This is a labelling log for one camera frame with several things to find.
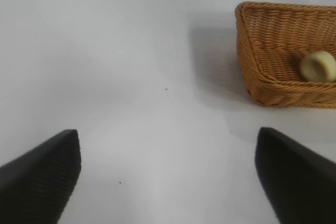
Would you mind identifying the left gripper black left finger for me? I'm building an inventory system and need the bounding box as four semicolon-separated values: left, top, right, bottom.
0;129;82;224

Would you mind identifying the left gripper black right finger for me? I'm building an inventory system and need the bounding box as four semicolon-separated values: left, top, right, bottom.
254;126;336;224

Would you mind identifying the brown woven wicker basket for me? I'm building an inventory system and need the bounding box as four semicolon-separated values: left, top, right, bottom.
234;1;336;109

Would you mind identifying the pale yellow egg yolk pastry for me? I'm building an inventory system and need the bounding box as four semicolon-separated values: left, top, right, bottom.
300;50;336;83

